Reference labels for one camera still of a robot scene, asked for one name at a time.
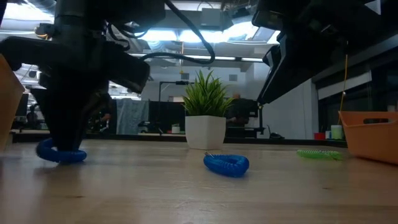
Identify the orange plastic bin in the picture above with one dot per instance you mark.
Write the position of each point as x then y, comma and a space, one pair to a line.
373, 143

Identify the person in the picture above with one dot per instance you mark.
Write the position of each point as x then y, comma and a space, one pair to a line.
237, 110
32, 118
106, 117

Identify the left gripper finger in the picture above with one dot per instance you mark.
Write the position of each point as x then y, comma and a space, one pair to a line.
54, 118
82, 112

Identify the black stand with box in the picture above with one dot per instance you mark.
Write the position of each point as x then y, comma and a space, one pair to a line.
182, 82

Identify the small white cup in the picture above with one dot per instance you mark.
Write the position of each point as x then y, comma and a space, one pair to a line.
175, 129

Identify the grey hanging cloth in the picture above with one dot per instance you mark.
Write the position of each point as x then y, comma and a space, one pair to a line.
132, 116

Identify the red cup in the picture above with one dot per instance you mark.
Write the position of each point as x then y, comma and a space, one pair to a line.
319, 136

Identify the green plant in white pot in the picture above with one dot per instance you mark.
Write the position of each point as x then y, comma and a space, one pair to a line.
205, 133

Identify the long ceiling light strip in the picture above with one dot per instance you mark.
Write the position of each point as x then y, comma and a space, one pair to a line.
230, 58

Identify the black monitor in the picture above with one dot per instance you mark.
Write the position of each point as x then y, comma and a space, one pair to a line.
22, 105
254, 107

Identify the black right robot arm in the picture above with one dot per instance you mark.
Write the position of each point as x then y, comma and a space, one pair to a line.
342, 18

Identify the small black desk device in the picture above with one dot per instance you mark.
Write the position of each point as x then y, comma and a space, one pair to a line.
275, 135

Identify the bright ceiling light panel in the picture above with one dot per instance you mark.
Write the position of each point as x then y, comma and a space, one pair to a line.
161, 35

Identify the yellow plastic bin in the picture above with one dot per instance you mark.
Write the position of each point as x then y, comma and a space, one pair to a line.
9, 109

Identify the black metal table frame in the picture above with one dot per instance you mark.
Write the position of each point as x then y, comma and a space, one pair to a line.
140, 137

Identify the pale green roll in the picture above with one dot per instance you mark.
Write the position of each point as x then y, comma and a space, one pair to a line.
336, 132

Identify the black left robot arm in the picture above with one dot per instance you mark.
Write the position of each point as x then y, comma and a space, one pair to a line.
81, 18

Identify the grey ceiling unit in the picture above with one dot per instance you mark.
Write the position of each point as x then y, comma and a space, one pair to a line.
210, 17

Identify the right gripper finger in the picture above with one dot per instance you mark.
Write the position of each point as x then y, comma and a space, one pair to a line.
286, 74

